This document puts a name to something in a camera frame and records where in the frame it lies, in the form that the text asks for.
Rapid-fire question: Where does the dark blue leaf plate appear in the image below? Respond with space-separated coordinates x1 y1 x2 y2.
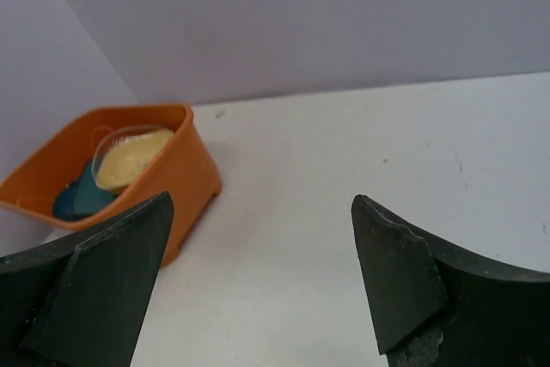
52 184 79 222

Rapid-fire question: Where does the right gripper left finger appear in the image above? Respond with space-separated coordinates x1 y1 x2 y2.
1 192 174 366

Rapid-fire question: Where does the clear glass round plate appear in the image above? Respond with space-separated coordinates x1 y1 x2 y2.
92 124 167 179

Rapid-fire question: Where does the orange plastic bin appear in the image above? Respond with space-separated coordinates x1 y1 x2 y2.
1 103 222 266

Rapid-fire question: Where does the teal square large plate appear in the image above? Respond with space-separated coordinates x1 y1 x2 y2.
72 161 116 219

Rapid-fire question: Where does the yellow square small plate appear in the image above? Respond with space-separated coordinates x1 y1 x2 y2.
95 128 175 196

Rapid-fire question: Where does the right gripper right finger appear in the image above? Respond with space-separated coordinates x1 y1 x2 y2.
351 195 549 366

